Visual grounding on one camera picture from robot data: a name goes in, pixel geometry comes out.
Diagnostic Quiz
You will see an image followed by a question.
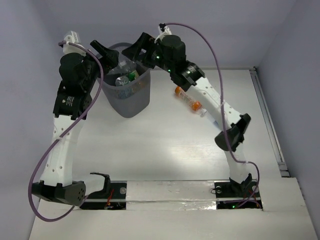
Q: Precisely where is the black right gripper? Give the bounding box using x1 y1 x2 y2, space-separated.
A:
121 32 174 74

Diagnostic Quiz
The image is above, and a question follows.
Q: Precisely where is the crushed clear bottle white cap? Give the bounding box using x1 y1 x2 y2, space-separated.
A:
118 55 137 74

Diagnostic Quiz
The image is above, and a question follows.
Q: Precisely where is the clear bottle blue label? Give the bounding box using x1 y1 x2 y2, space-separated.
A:
115 75 131 87

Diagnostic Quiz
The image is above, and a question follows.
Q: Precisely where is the green soda bottle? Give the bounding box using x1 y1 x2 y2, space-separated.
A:
127 72 136 81

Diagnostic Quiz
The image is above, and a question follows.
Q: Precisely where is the orange juice bottle brown cap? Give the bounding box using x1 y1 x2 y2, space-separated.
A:
134 81 146 92

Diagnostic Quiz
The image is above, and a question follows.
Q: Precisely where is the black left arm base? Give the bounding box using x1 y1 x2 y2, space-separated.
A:
80 172 128 211

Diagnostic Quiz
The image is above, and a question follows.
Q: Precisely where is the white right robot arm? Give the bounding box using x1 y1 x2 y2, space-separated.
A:
122 23 252 196

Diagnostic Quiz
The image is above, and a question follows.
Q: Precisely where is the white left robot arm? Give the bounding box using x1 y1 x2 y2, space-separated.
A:
29 30 119 207

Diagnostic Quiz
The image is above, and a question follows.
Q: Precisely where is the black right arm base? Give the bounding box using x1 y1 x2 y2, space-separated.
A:
210 173 263 210

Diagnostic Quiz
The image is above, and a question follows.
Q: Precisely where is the grey mesh waste bin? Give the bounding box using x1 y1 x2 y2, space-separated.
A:
102 42 151 118

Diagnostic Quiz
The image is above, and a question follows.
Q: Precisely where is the long orange capped bottle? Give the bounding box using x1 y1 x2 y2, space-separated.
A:
174 86 202 112

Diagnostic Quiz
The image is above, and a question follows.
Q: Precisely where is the clear bottle light blue cap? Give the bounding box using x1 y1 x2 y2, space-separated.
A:
199 108 220 130

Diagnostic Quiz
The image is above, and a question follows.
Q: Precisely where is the silver taped front rail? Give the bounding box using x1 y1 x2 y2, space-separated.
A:
125 180 217 211

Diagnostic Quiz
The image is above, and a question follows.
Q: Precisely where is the metal rail right wall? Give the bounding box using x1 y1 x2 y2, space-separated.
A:
249 68 291 178

